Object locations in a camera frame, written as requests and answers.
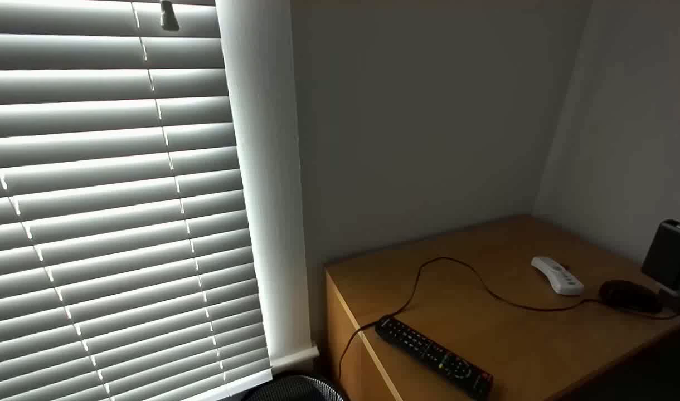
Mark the black trash bin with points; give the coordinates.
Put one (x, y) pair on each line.
(295, 390)

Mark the light wooden desk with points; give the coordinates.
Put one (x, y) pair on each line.
(503, 335)

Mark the white slatted window blinds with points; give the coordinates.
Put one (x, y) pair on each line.
(94, 223)

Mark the round black puck device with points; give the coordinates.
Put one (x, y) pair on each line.
(630, 294)

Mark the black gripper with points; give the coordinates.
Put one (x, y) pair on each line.
(669, 256)

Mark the blind wand tip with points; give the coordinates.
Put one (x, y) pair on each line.
(167, 18)

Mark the white window frame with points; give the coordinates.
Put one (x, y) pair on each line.
(268, 186)

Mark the small white remote control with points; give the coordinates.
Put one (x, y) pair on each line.
(559, 276)

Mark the long black TV remote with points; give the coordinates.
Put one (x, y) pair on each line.
(428, 352)

